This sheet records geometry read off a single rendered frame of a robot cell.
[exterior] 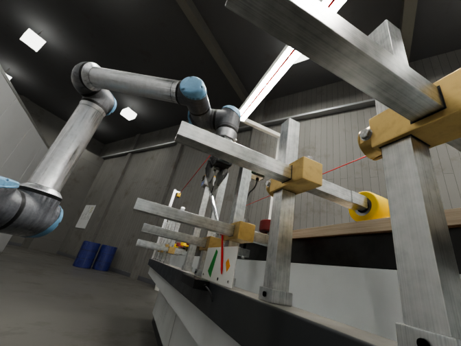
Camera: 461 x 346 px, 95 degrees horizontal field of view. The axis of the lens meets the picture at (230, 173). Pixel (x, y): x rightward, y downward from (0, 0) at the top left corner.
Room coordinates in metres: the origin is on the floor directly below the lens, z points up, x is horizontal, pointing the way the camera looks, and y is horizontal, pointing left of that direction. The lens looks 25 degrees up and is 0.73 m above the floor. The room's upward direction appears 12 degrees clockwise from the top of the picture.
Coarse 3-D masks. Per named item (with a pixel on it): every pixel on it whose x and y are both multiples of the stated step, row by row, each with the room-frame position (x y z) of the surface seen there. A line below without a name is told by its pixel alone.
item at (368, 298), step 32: (256, 256) 0.93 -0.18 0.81; (320, 256) 0.60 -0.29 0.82; (352, 256) 0.51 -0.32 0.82; (384, 256) 0.44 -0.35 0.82; (256, 288) 0.90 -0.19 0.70; (320, 288) 0.60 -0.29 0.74; (352, 288) 0.51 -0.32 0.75; (384, 288) 0.44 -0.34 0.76; (160, 320) 2.58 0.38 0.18; (352, 320) 0.52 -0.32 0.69; (384, 320) 0.45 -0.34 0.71
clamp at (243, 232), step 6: (234, 222) 0.64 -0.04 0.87; (240, 222) 0.59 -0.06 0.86; (246, 222) 0.60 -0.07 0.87; (234, 228) 0.63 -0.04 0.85; (240, 228) 0.60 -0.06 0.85; (246, 228) 0.60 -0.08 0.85; (252, 228) 0.61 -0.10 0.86; (234, 234) 0.62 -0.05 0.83; (240, 234) 0.60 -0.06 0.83; (246, 234) 0.60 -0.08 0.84; (252, 234) 0.61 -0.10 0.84; (234, 240) 0.65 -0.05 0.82; (240, 240) 0.62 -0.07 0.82; (246, 240) 0.60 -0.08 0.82; (252, 240) 0.61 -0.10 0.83
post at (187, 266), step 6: (204, 192) 1.15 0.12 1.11; (204, 198) 1.15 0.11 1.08; (204, 204) 1.15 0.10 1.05; (198, 210) 1.17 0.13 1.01; (204, 210) 1.16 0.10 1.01; (198, 228) 1.15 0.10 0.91; (192, 234) 1.16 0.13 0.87; (198, 234) 1.16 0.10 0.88; (192, 246) 1.15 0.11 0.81; (192, 252) 1.15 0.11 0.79; (186, 258) 1.16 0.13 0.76; (192, 258) 1.16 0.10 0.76; (186, 264) 1.15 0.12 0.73; (186, 270) 1.15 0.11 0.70
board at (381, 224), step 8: (456, 208) 0.31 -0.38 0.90; (448, 216) 0.32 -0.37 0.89; (456, 216) 0.31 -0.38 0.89; (336, 224) 0.53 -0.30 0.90; (344, 224) 0.51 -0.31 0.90; (352, 224) 0.49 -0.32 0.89; (360, 224) 0.47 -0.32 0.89; (368, 224) 0.45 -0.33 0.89; (376, 224) 0.44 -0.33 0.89; (384, 224) 0.42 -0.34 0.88; (448, 224) 0.32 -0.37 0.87; (456, 224) 0.31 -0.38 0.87; (296, 232) 0.68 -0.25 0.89; (304, 232) 0.65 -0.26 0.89; (312, 232) 0.62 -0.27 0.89; (320, 232) 0.59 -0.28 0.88; (328, 232) 0.56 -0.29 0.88; (336, 232) 0.54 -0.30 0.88; (344, 232) 0.51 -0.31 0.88; (352, 232) 0.49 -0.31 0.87; (360, 232) 0.47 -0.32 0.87; (368, 232) 0.45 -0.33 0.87; (376, 232) 0.44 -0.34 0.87; (384, 232) 0.43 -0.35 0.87
